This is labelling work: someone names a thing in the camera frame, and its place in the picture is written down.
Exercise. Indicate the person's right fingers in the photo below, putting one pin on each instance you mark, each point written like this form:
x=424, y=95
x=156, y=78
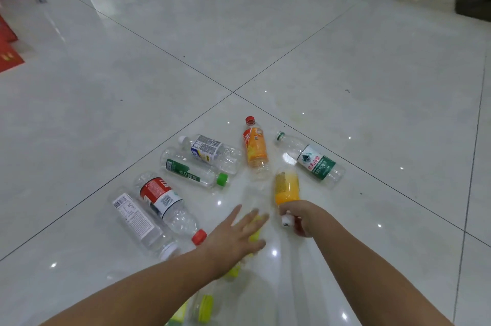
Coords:
x=297, y=214

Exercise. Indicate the red floor mat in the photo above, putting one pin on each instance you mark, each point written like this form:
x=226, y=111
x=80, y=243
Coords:
x=8, y=54

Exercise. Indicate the orange label bottle red cap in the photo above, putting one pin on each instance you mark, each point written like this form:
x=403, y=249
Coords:
x=255, y=149

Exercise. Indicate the person's left thumb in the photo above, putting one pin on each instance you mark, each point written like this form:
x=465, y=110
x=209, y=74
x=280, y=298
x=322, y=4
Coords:
x=234, y=216

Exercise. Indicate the person's left forearm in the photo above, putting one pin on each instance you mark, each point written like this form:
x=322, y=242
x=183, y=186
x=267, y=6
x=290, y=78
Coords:
x=145, y=291

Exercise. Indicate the person's left hand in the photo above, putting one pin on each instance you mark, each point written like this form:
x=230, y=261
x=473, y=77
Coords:
x=226, y=245

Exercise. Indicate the yellow-green label clear bottle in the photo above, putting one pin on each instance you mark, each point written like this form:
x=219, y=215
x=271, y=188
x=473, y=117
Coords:
x=257, y=228

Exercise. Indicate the clear bottle yellow cap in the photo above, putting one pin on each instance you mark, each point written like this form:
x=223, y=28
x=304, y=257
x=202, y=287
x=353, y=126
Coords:
x=205, y=308

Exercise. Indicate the blue white label clear bottle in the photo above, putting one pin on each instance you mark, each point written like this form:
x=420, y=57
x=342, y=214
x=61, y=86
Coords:
x=209, y=149

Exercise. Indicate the person's right hand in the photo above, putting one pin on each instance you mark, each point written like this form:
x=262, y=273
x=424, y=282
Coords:
x=308, y=216

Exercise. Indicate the green label bottle green cap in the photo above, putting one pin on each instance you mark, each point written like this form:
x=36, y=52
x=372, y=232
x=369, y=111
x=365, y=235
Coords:
x=184, y=169

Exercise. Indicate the black table base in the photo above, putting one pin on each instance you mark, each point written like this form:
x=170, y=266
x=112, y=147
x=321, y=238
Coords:
x=473, y=8

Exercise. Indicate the person's right forearm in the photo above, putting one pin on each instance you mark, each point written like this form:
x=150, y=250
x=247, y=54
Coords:
x=368, y=272

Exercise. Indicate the yellow label bottle white cap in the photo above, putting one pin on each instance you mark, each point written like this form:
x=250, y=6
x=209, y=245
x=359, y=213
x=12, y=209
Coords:
x=287, y=185

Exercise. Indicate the green white label clear bottle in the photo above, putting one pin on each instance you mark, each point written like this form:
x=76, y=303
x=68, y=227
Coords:
x=316, y=164

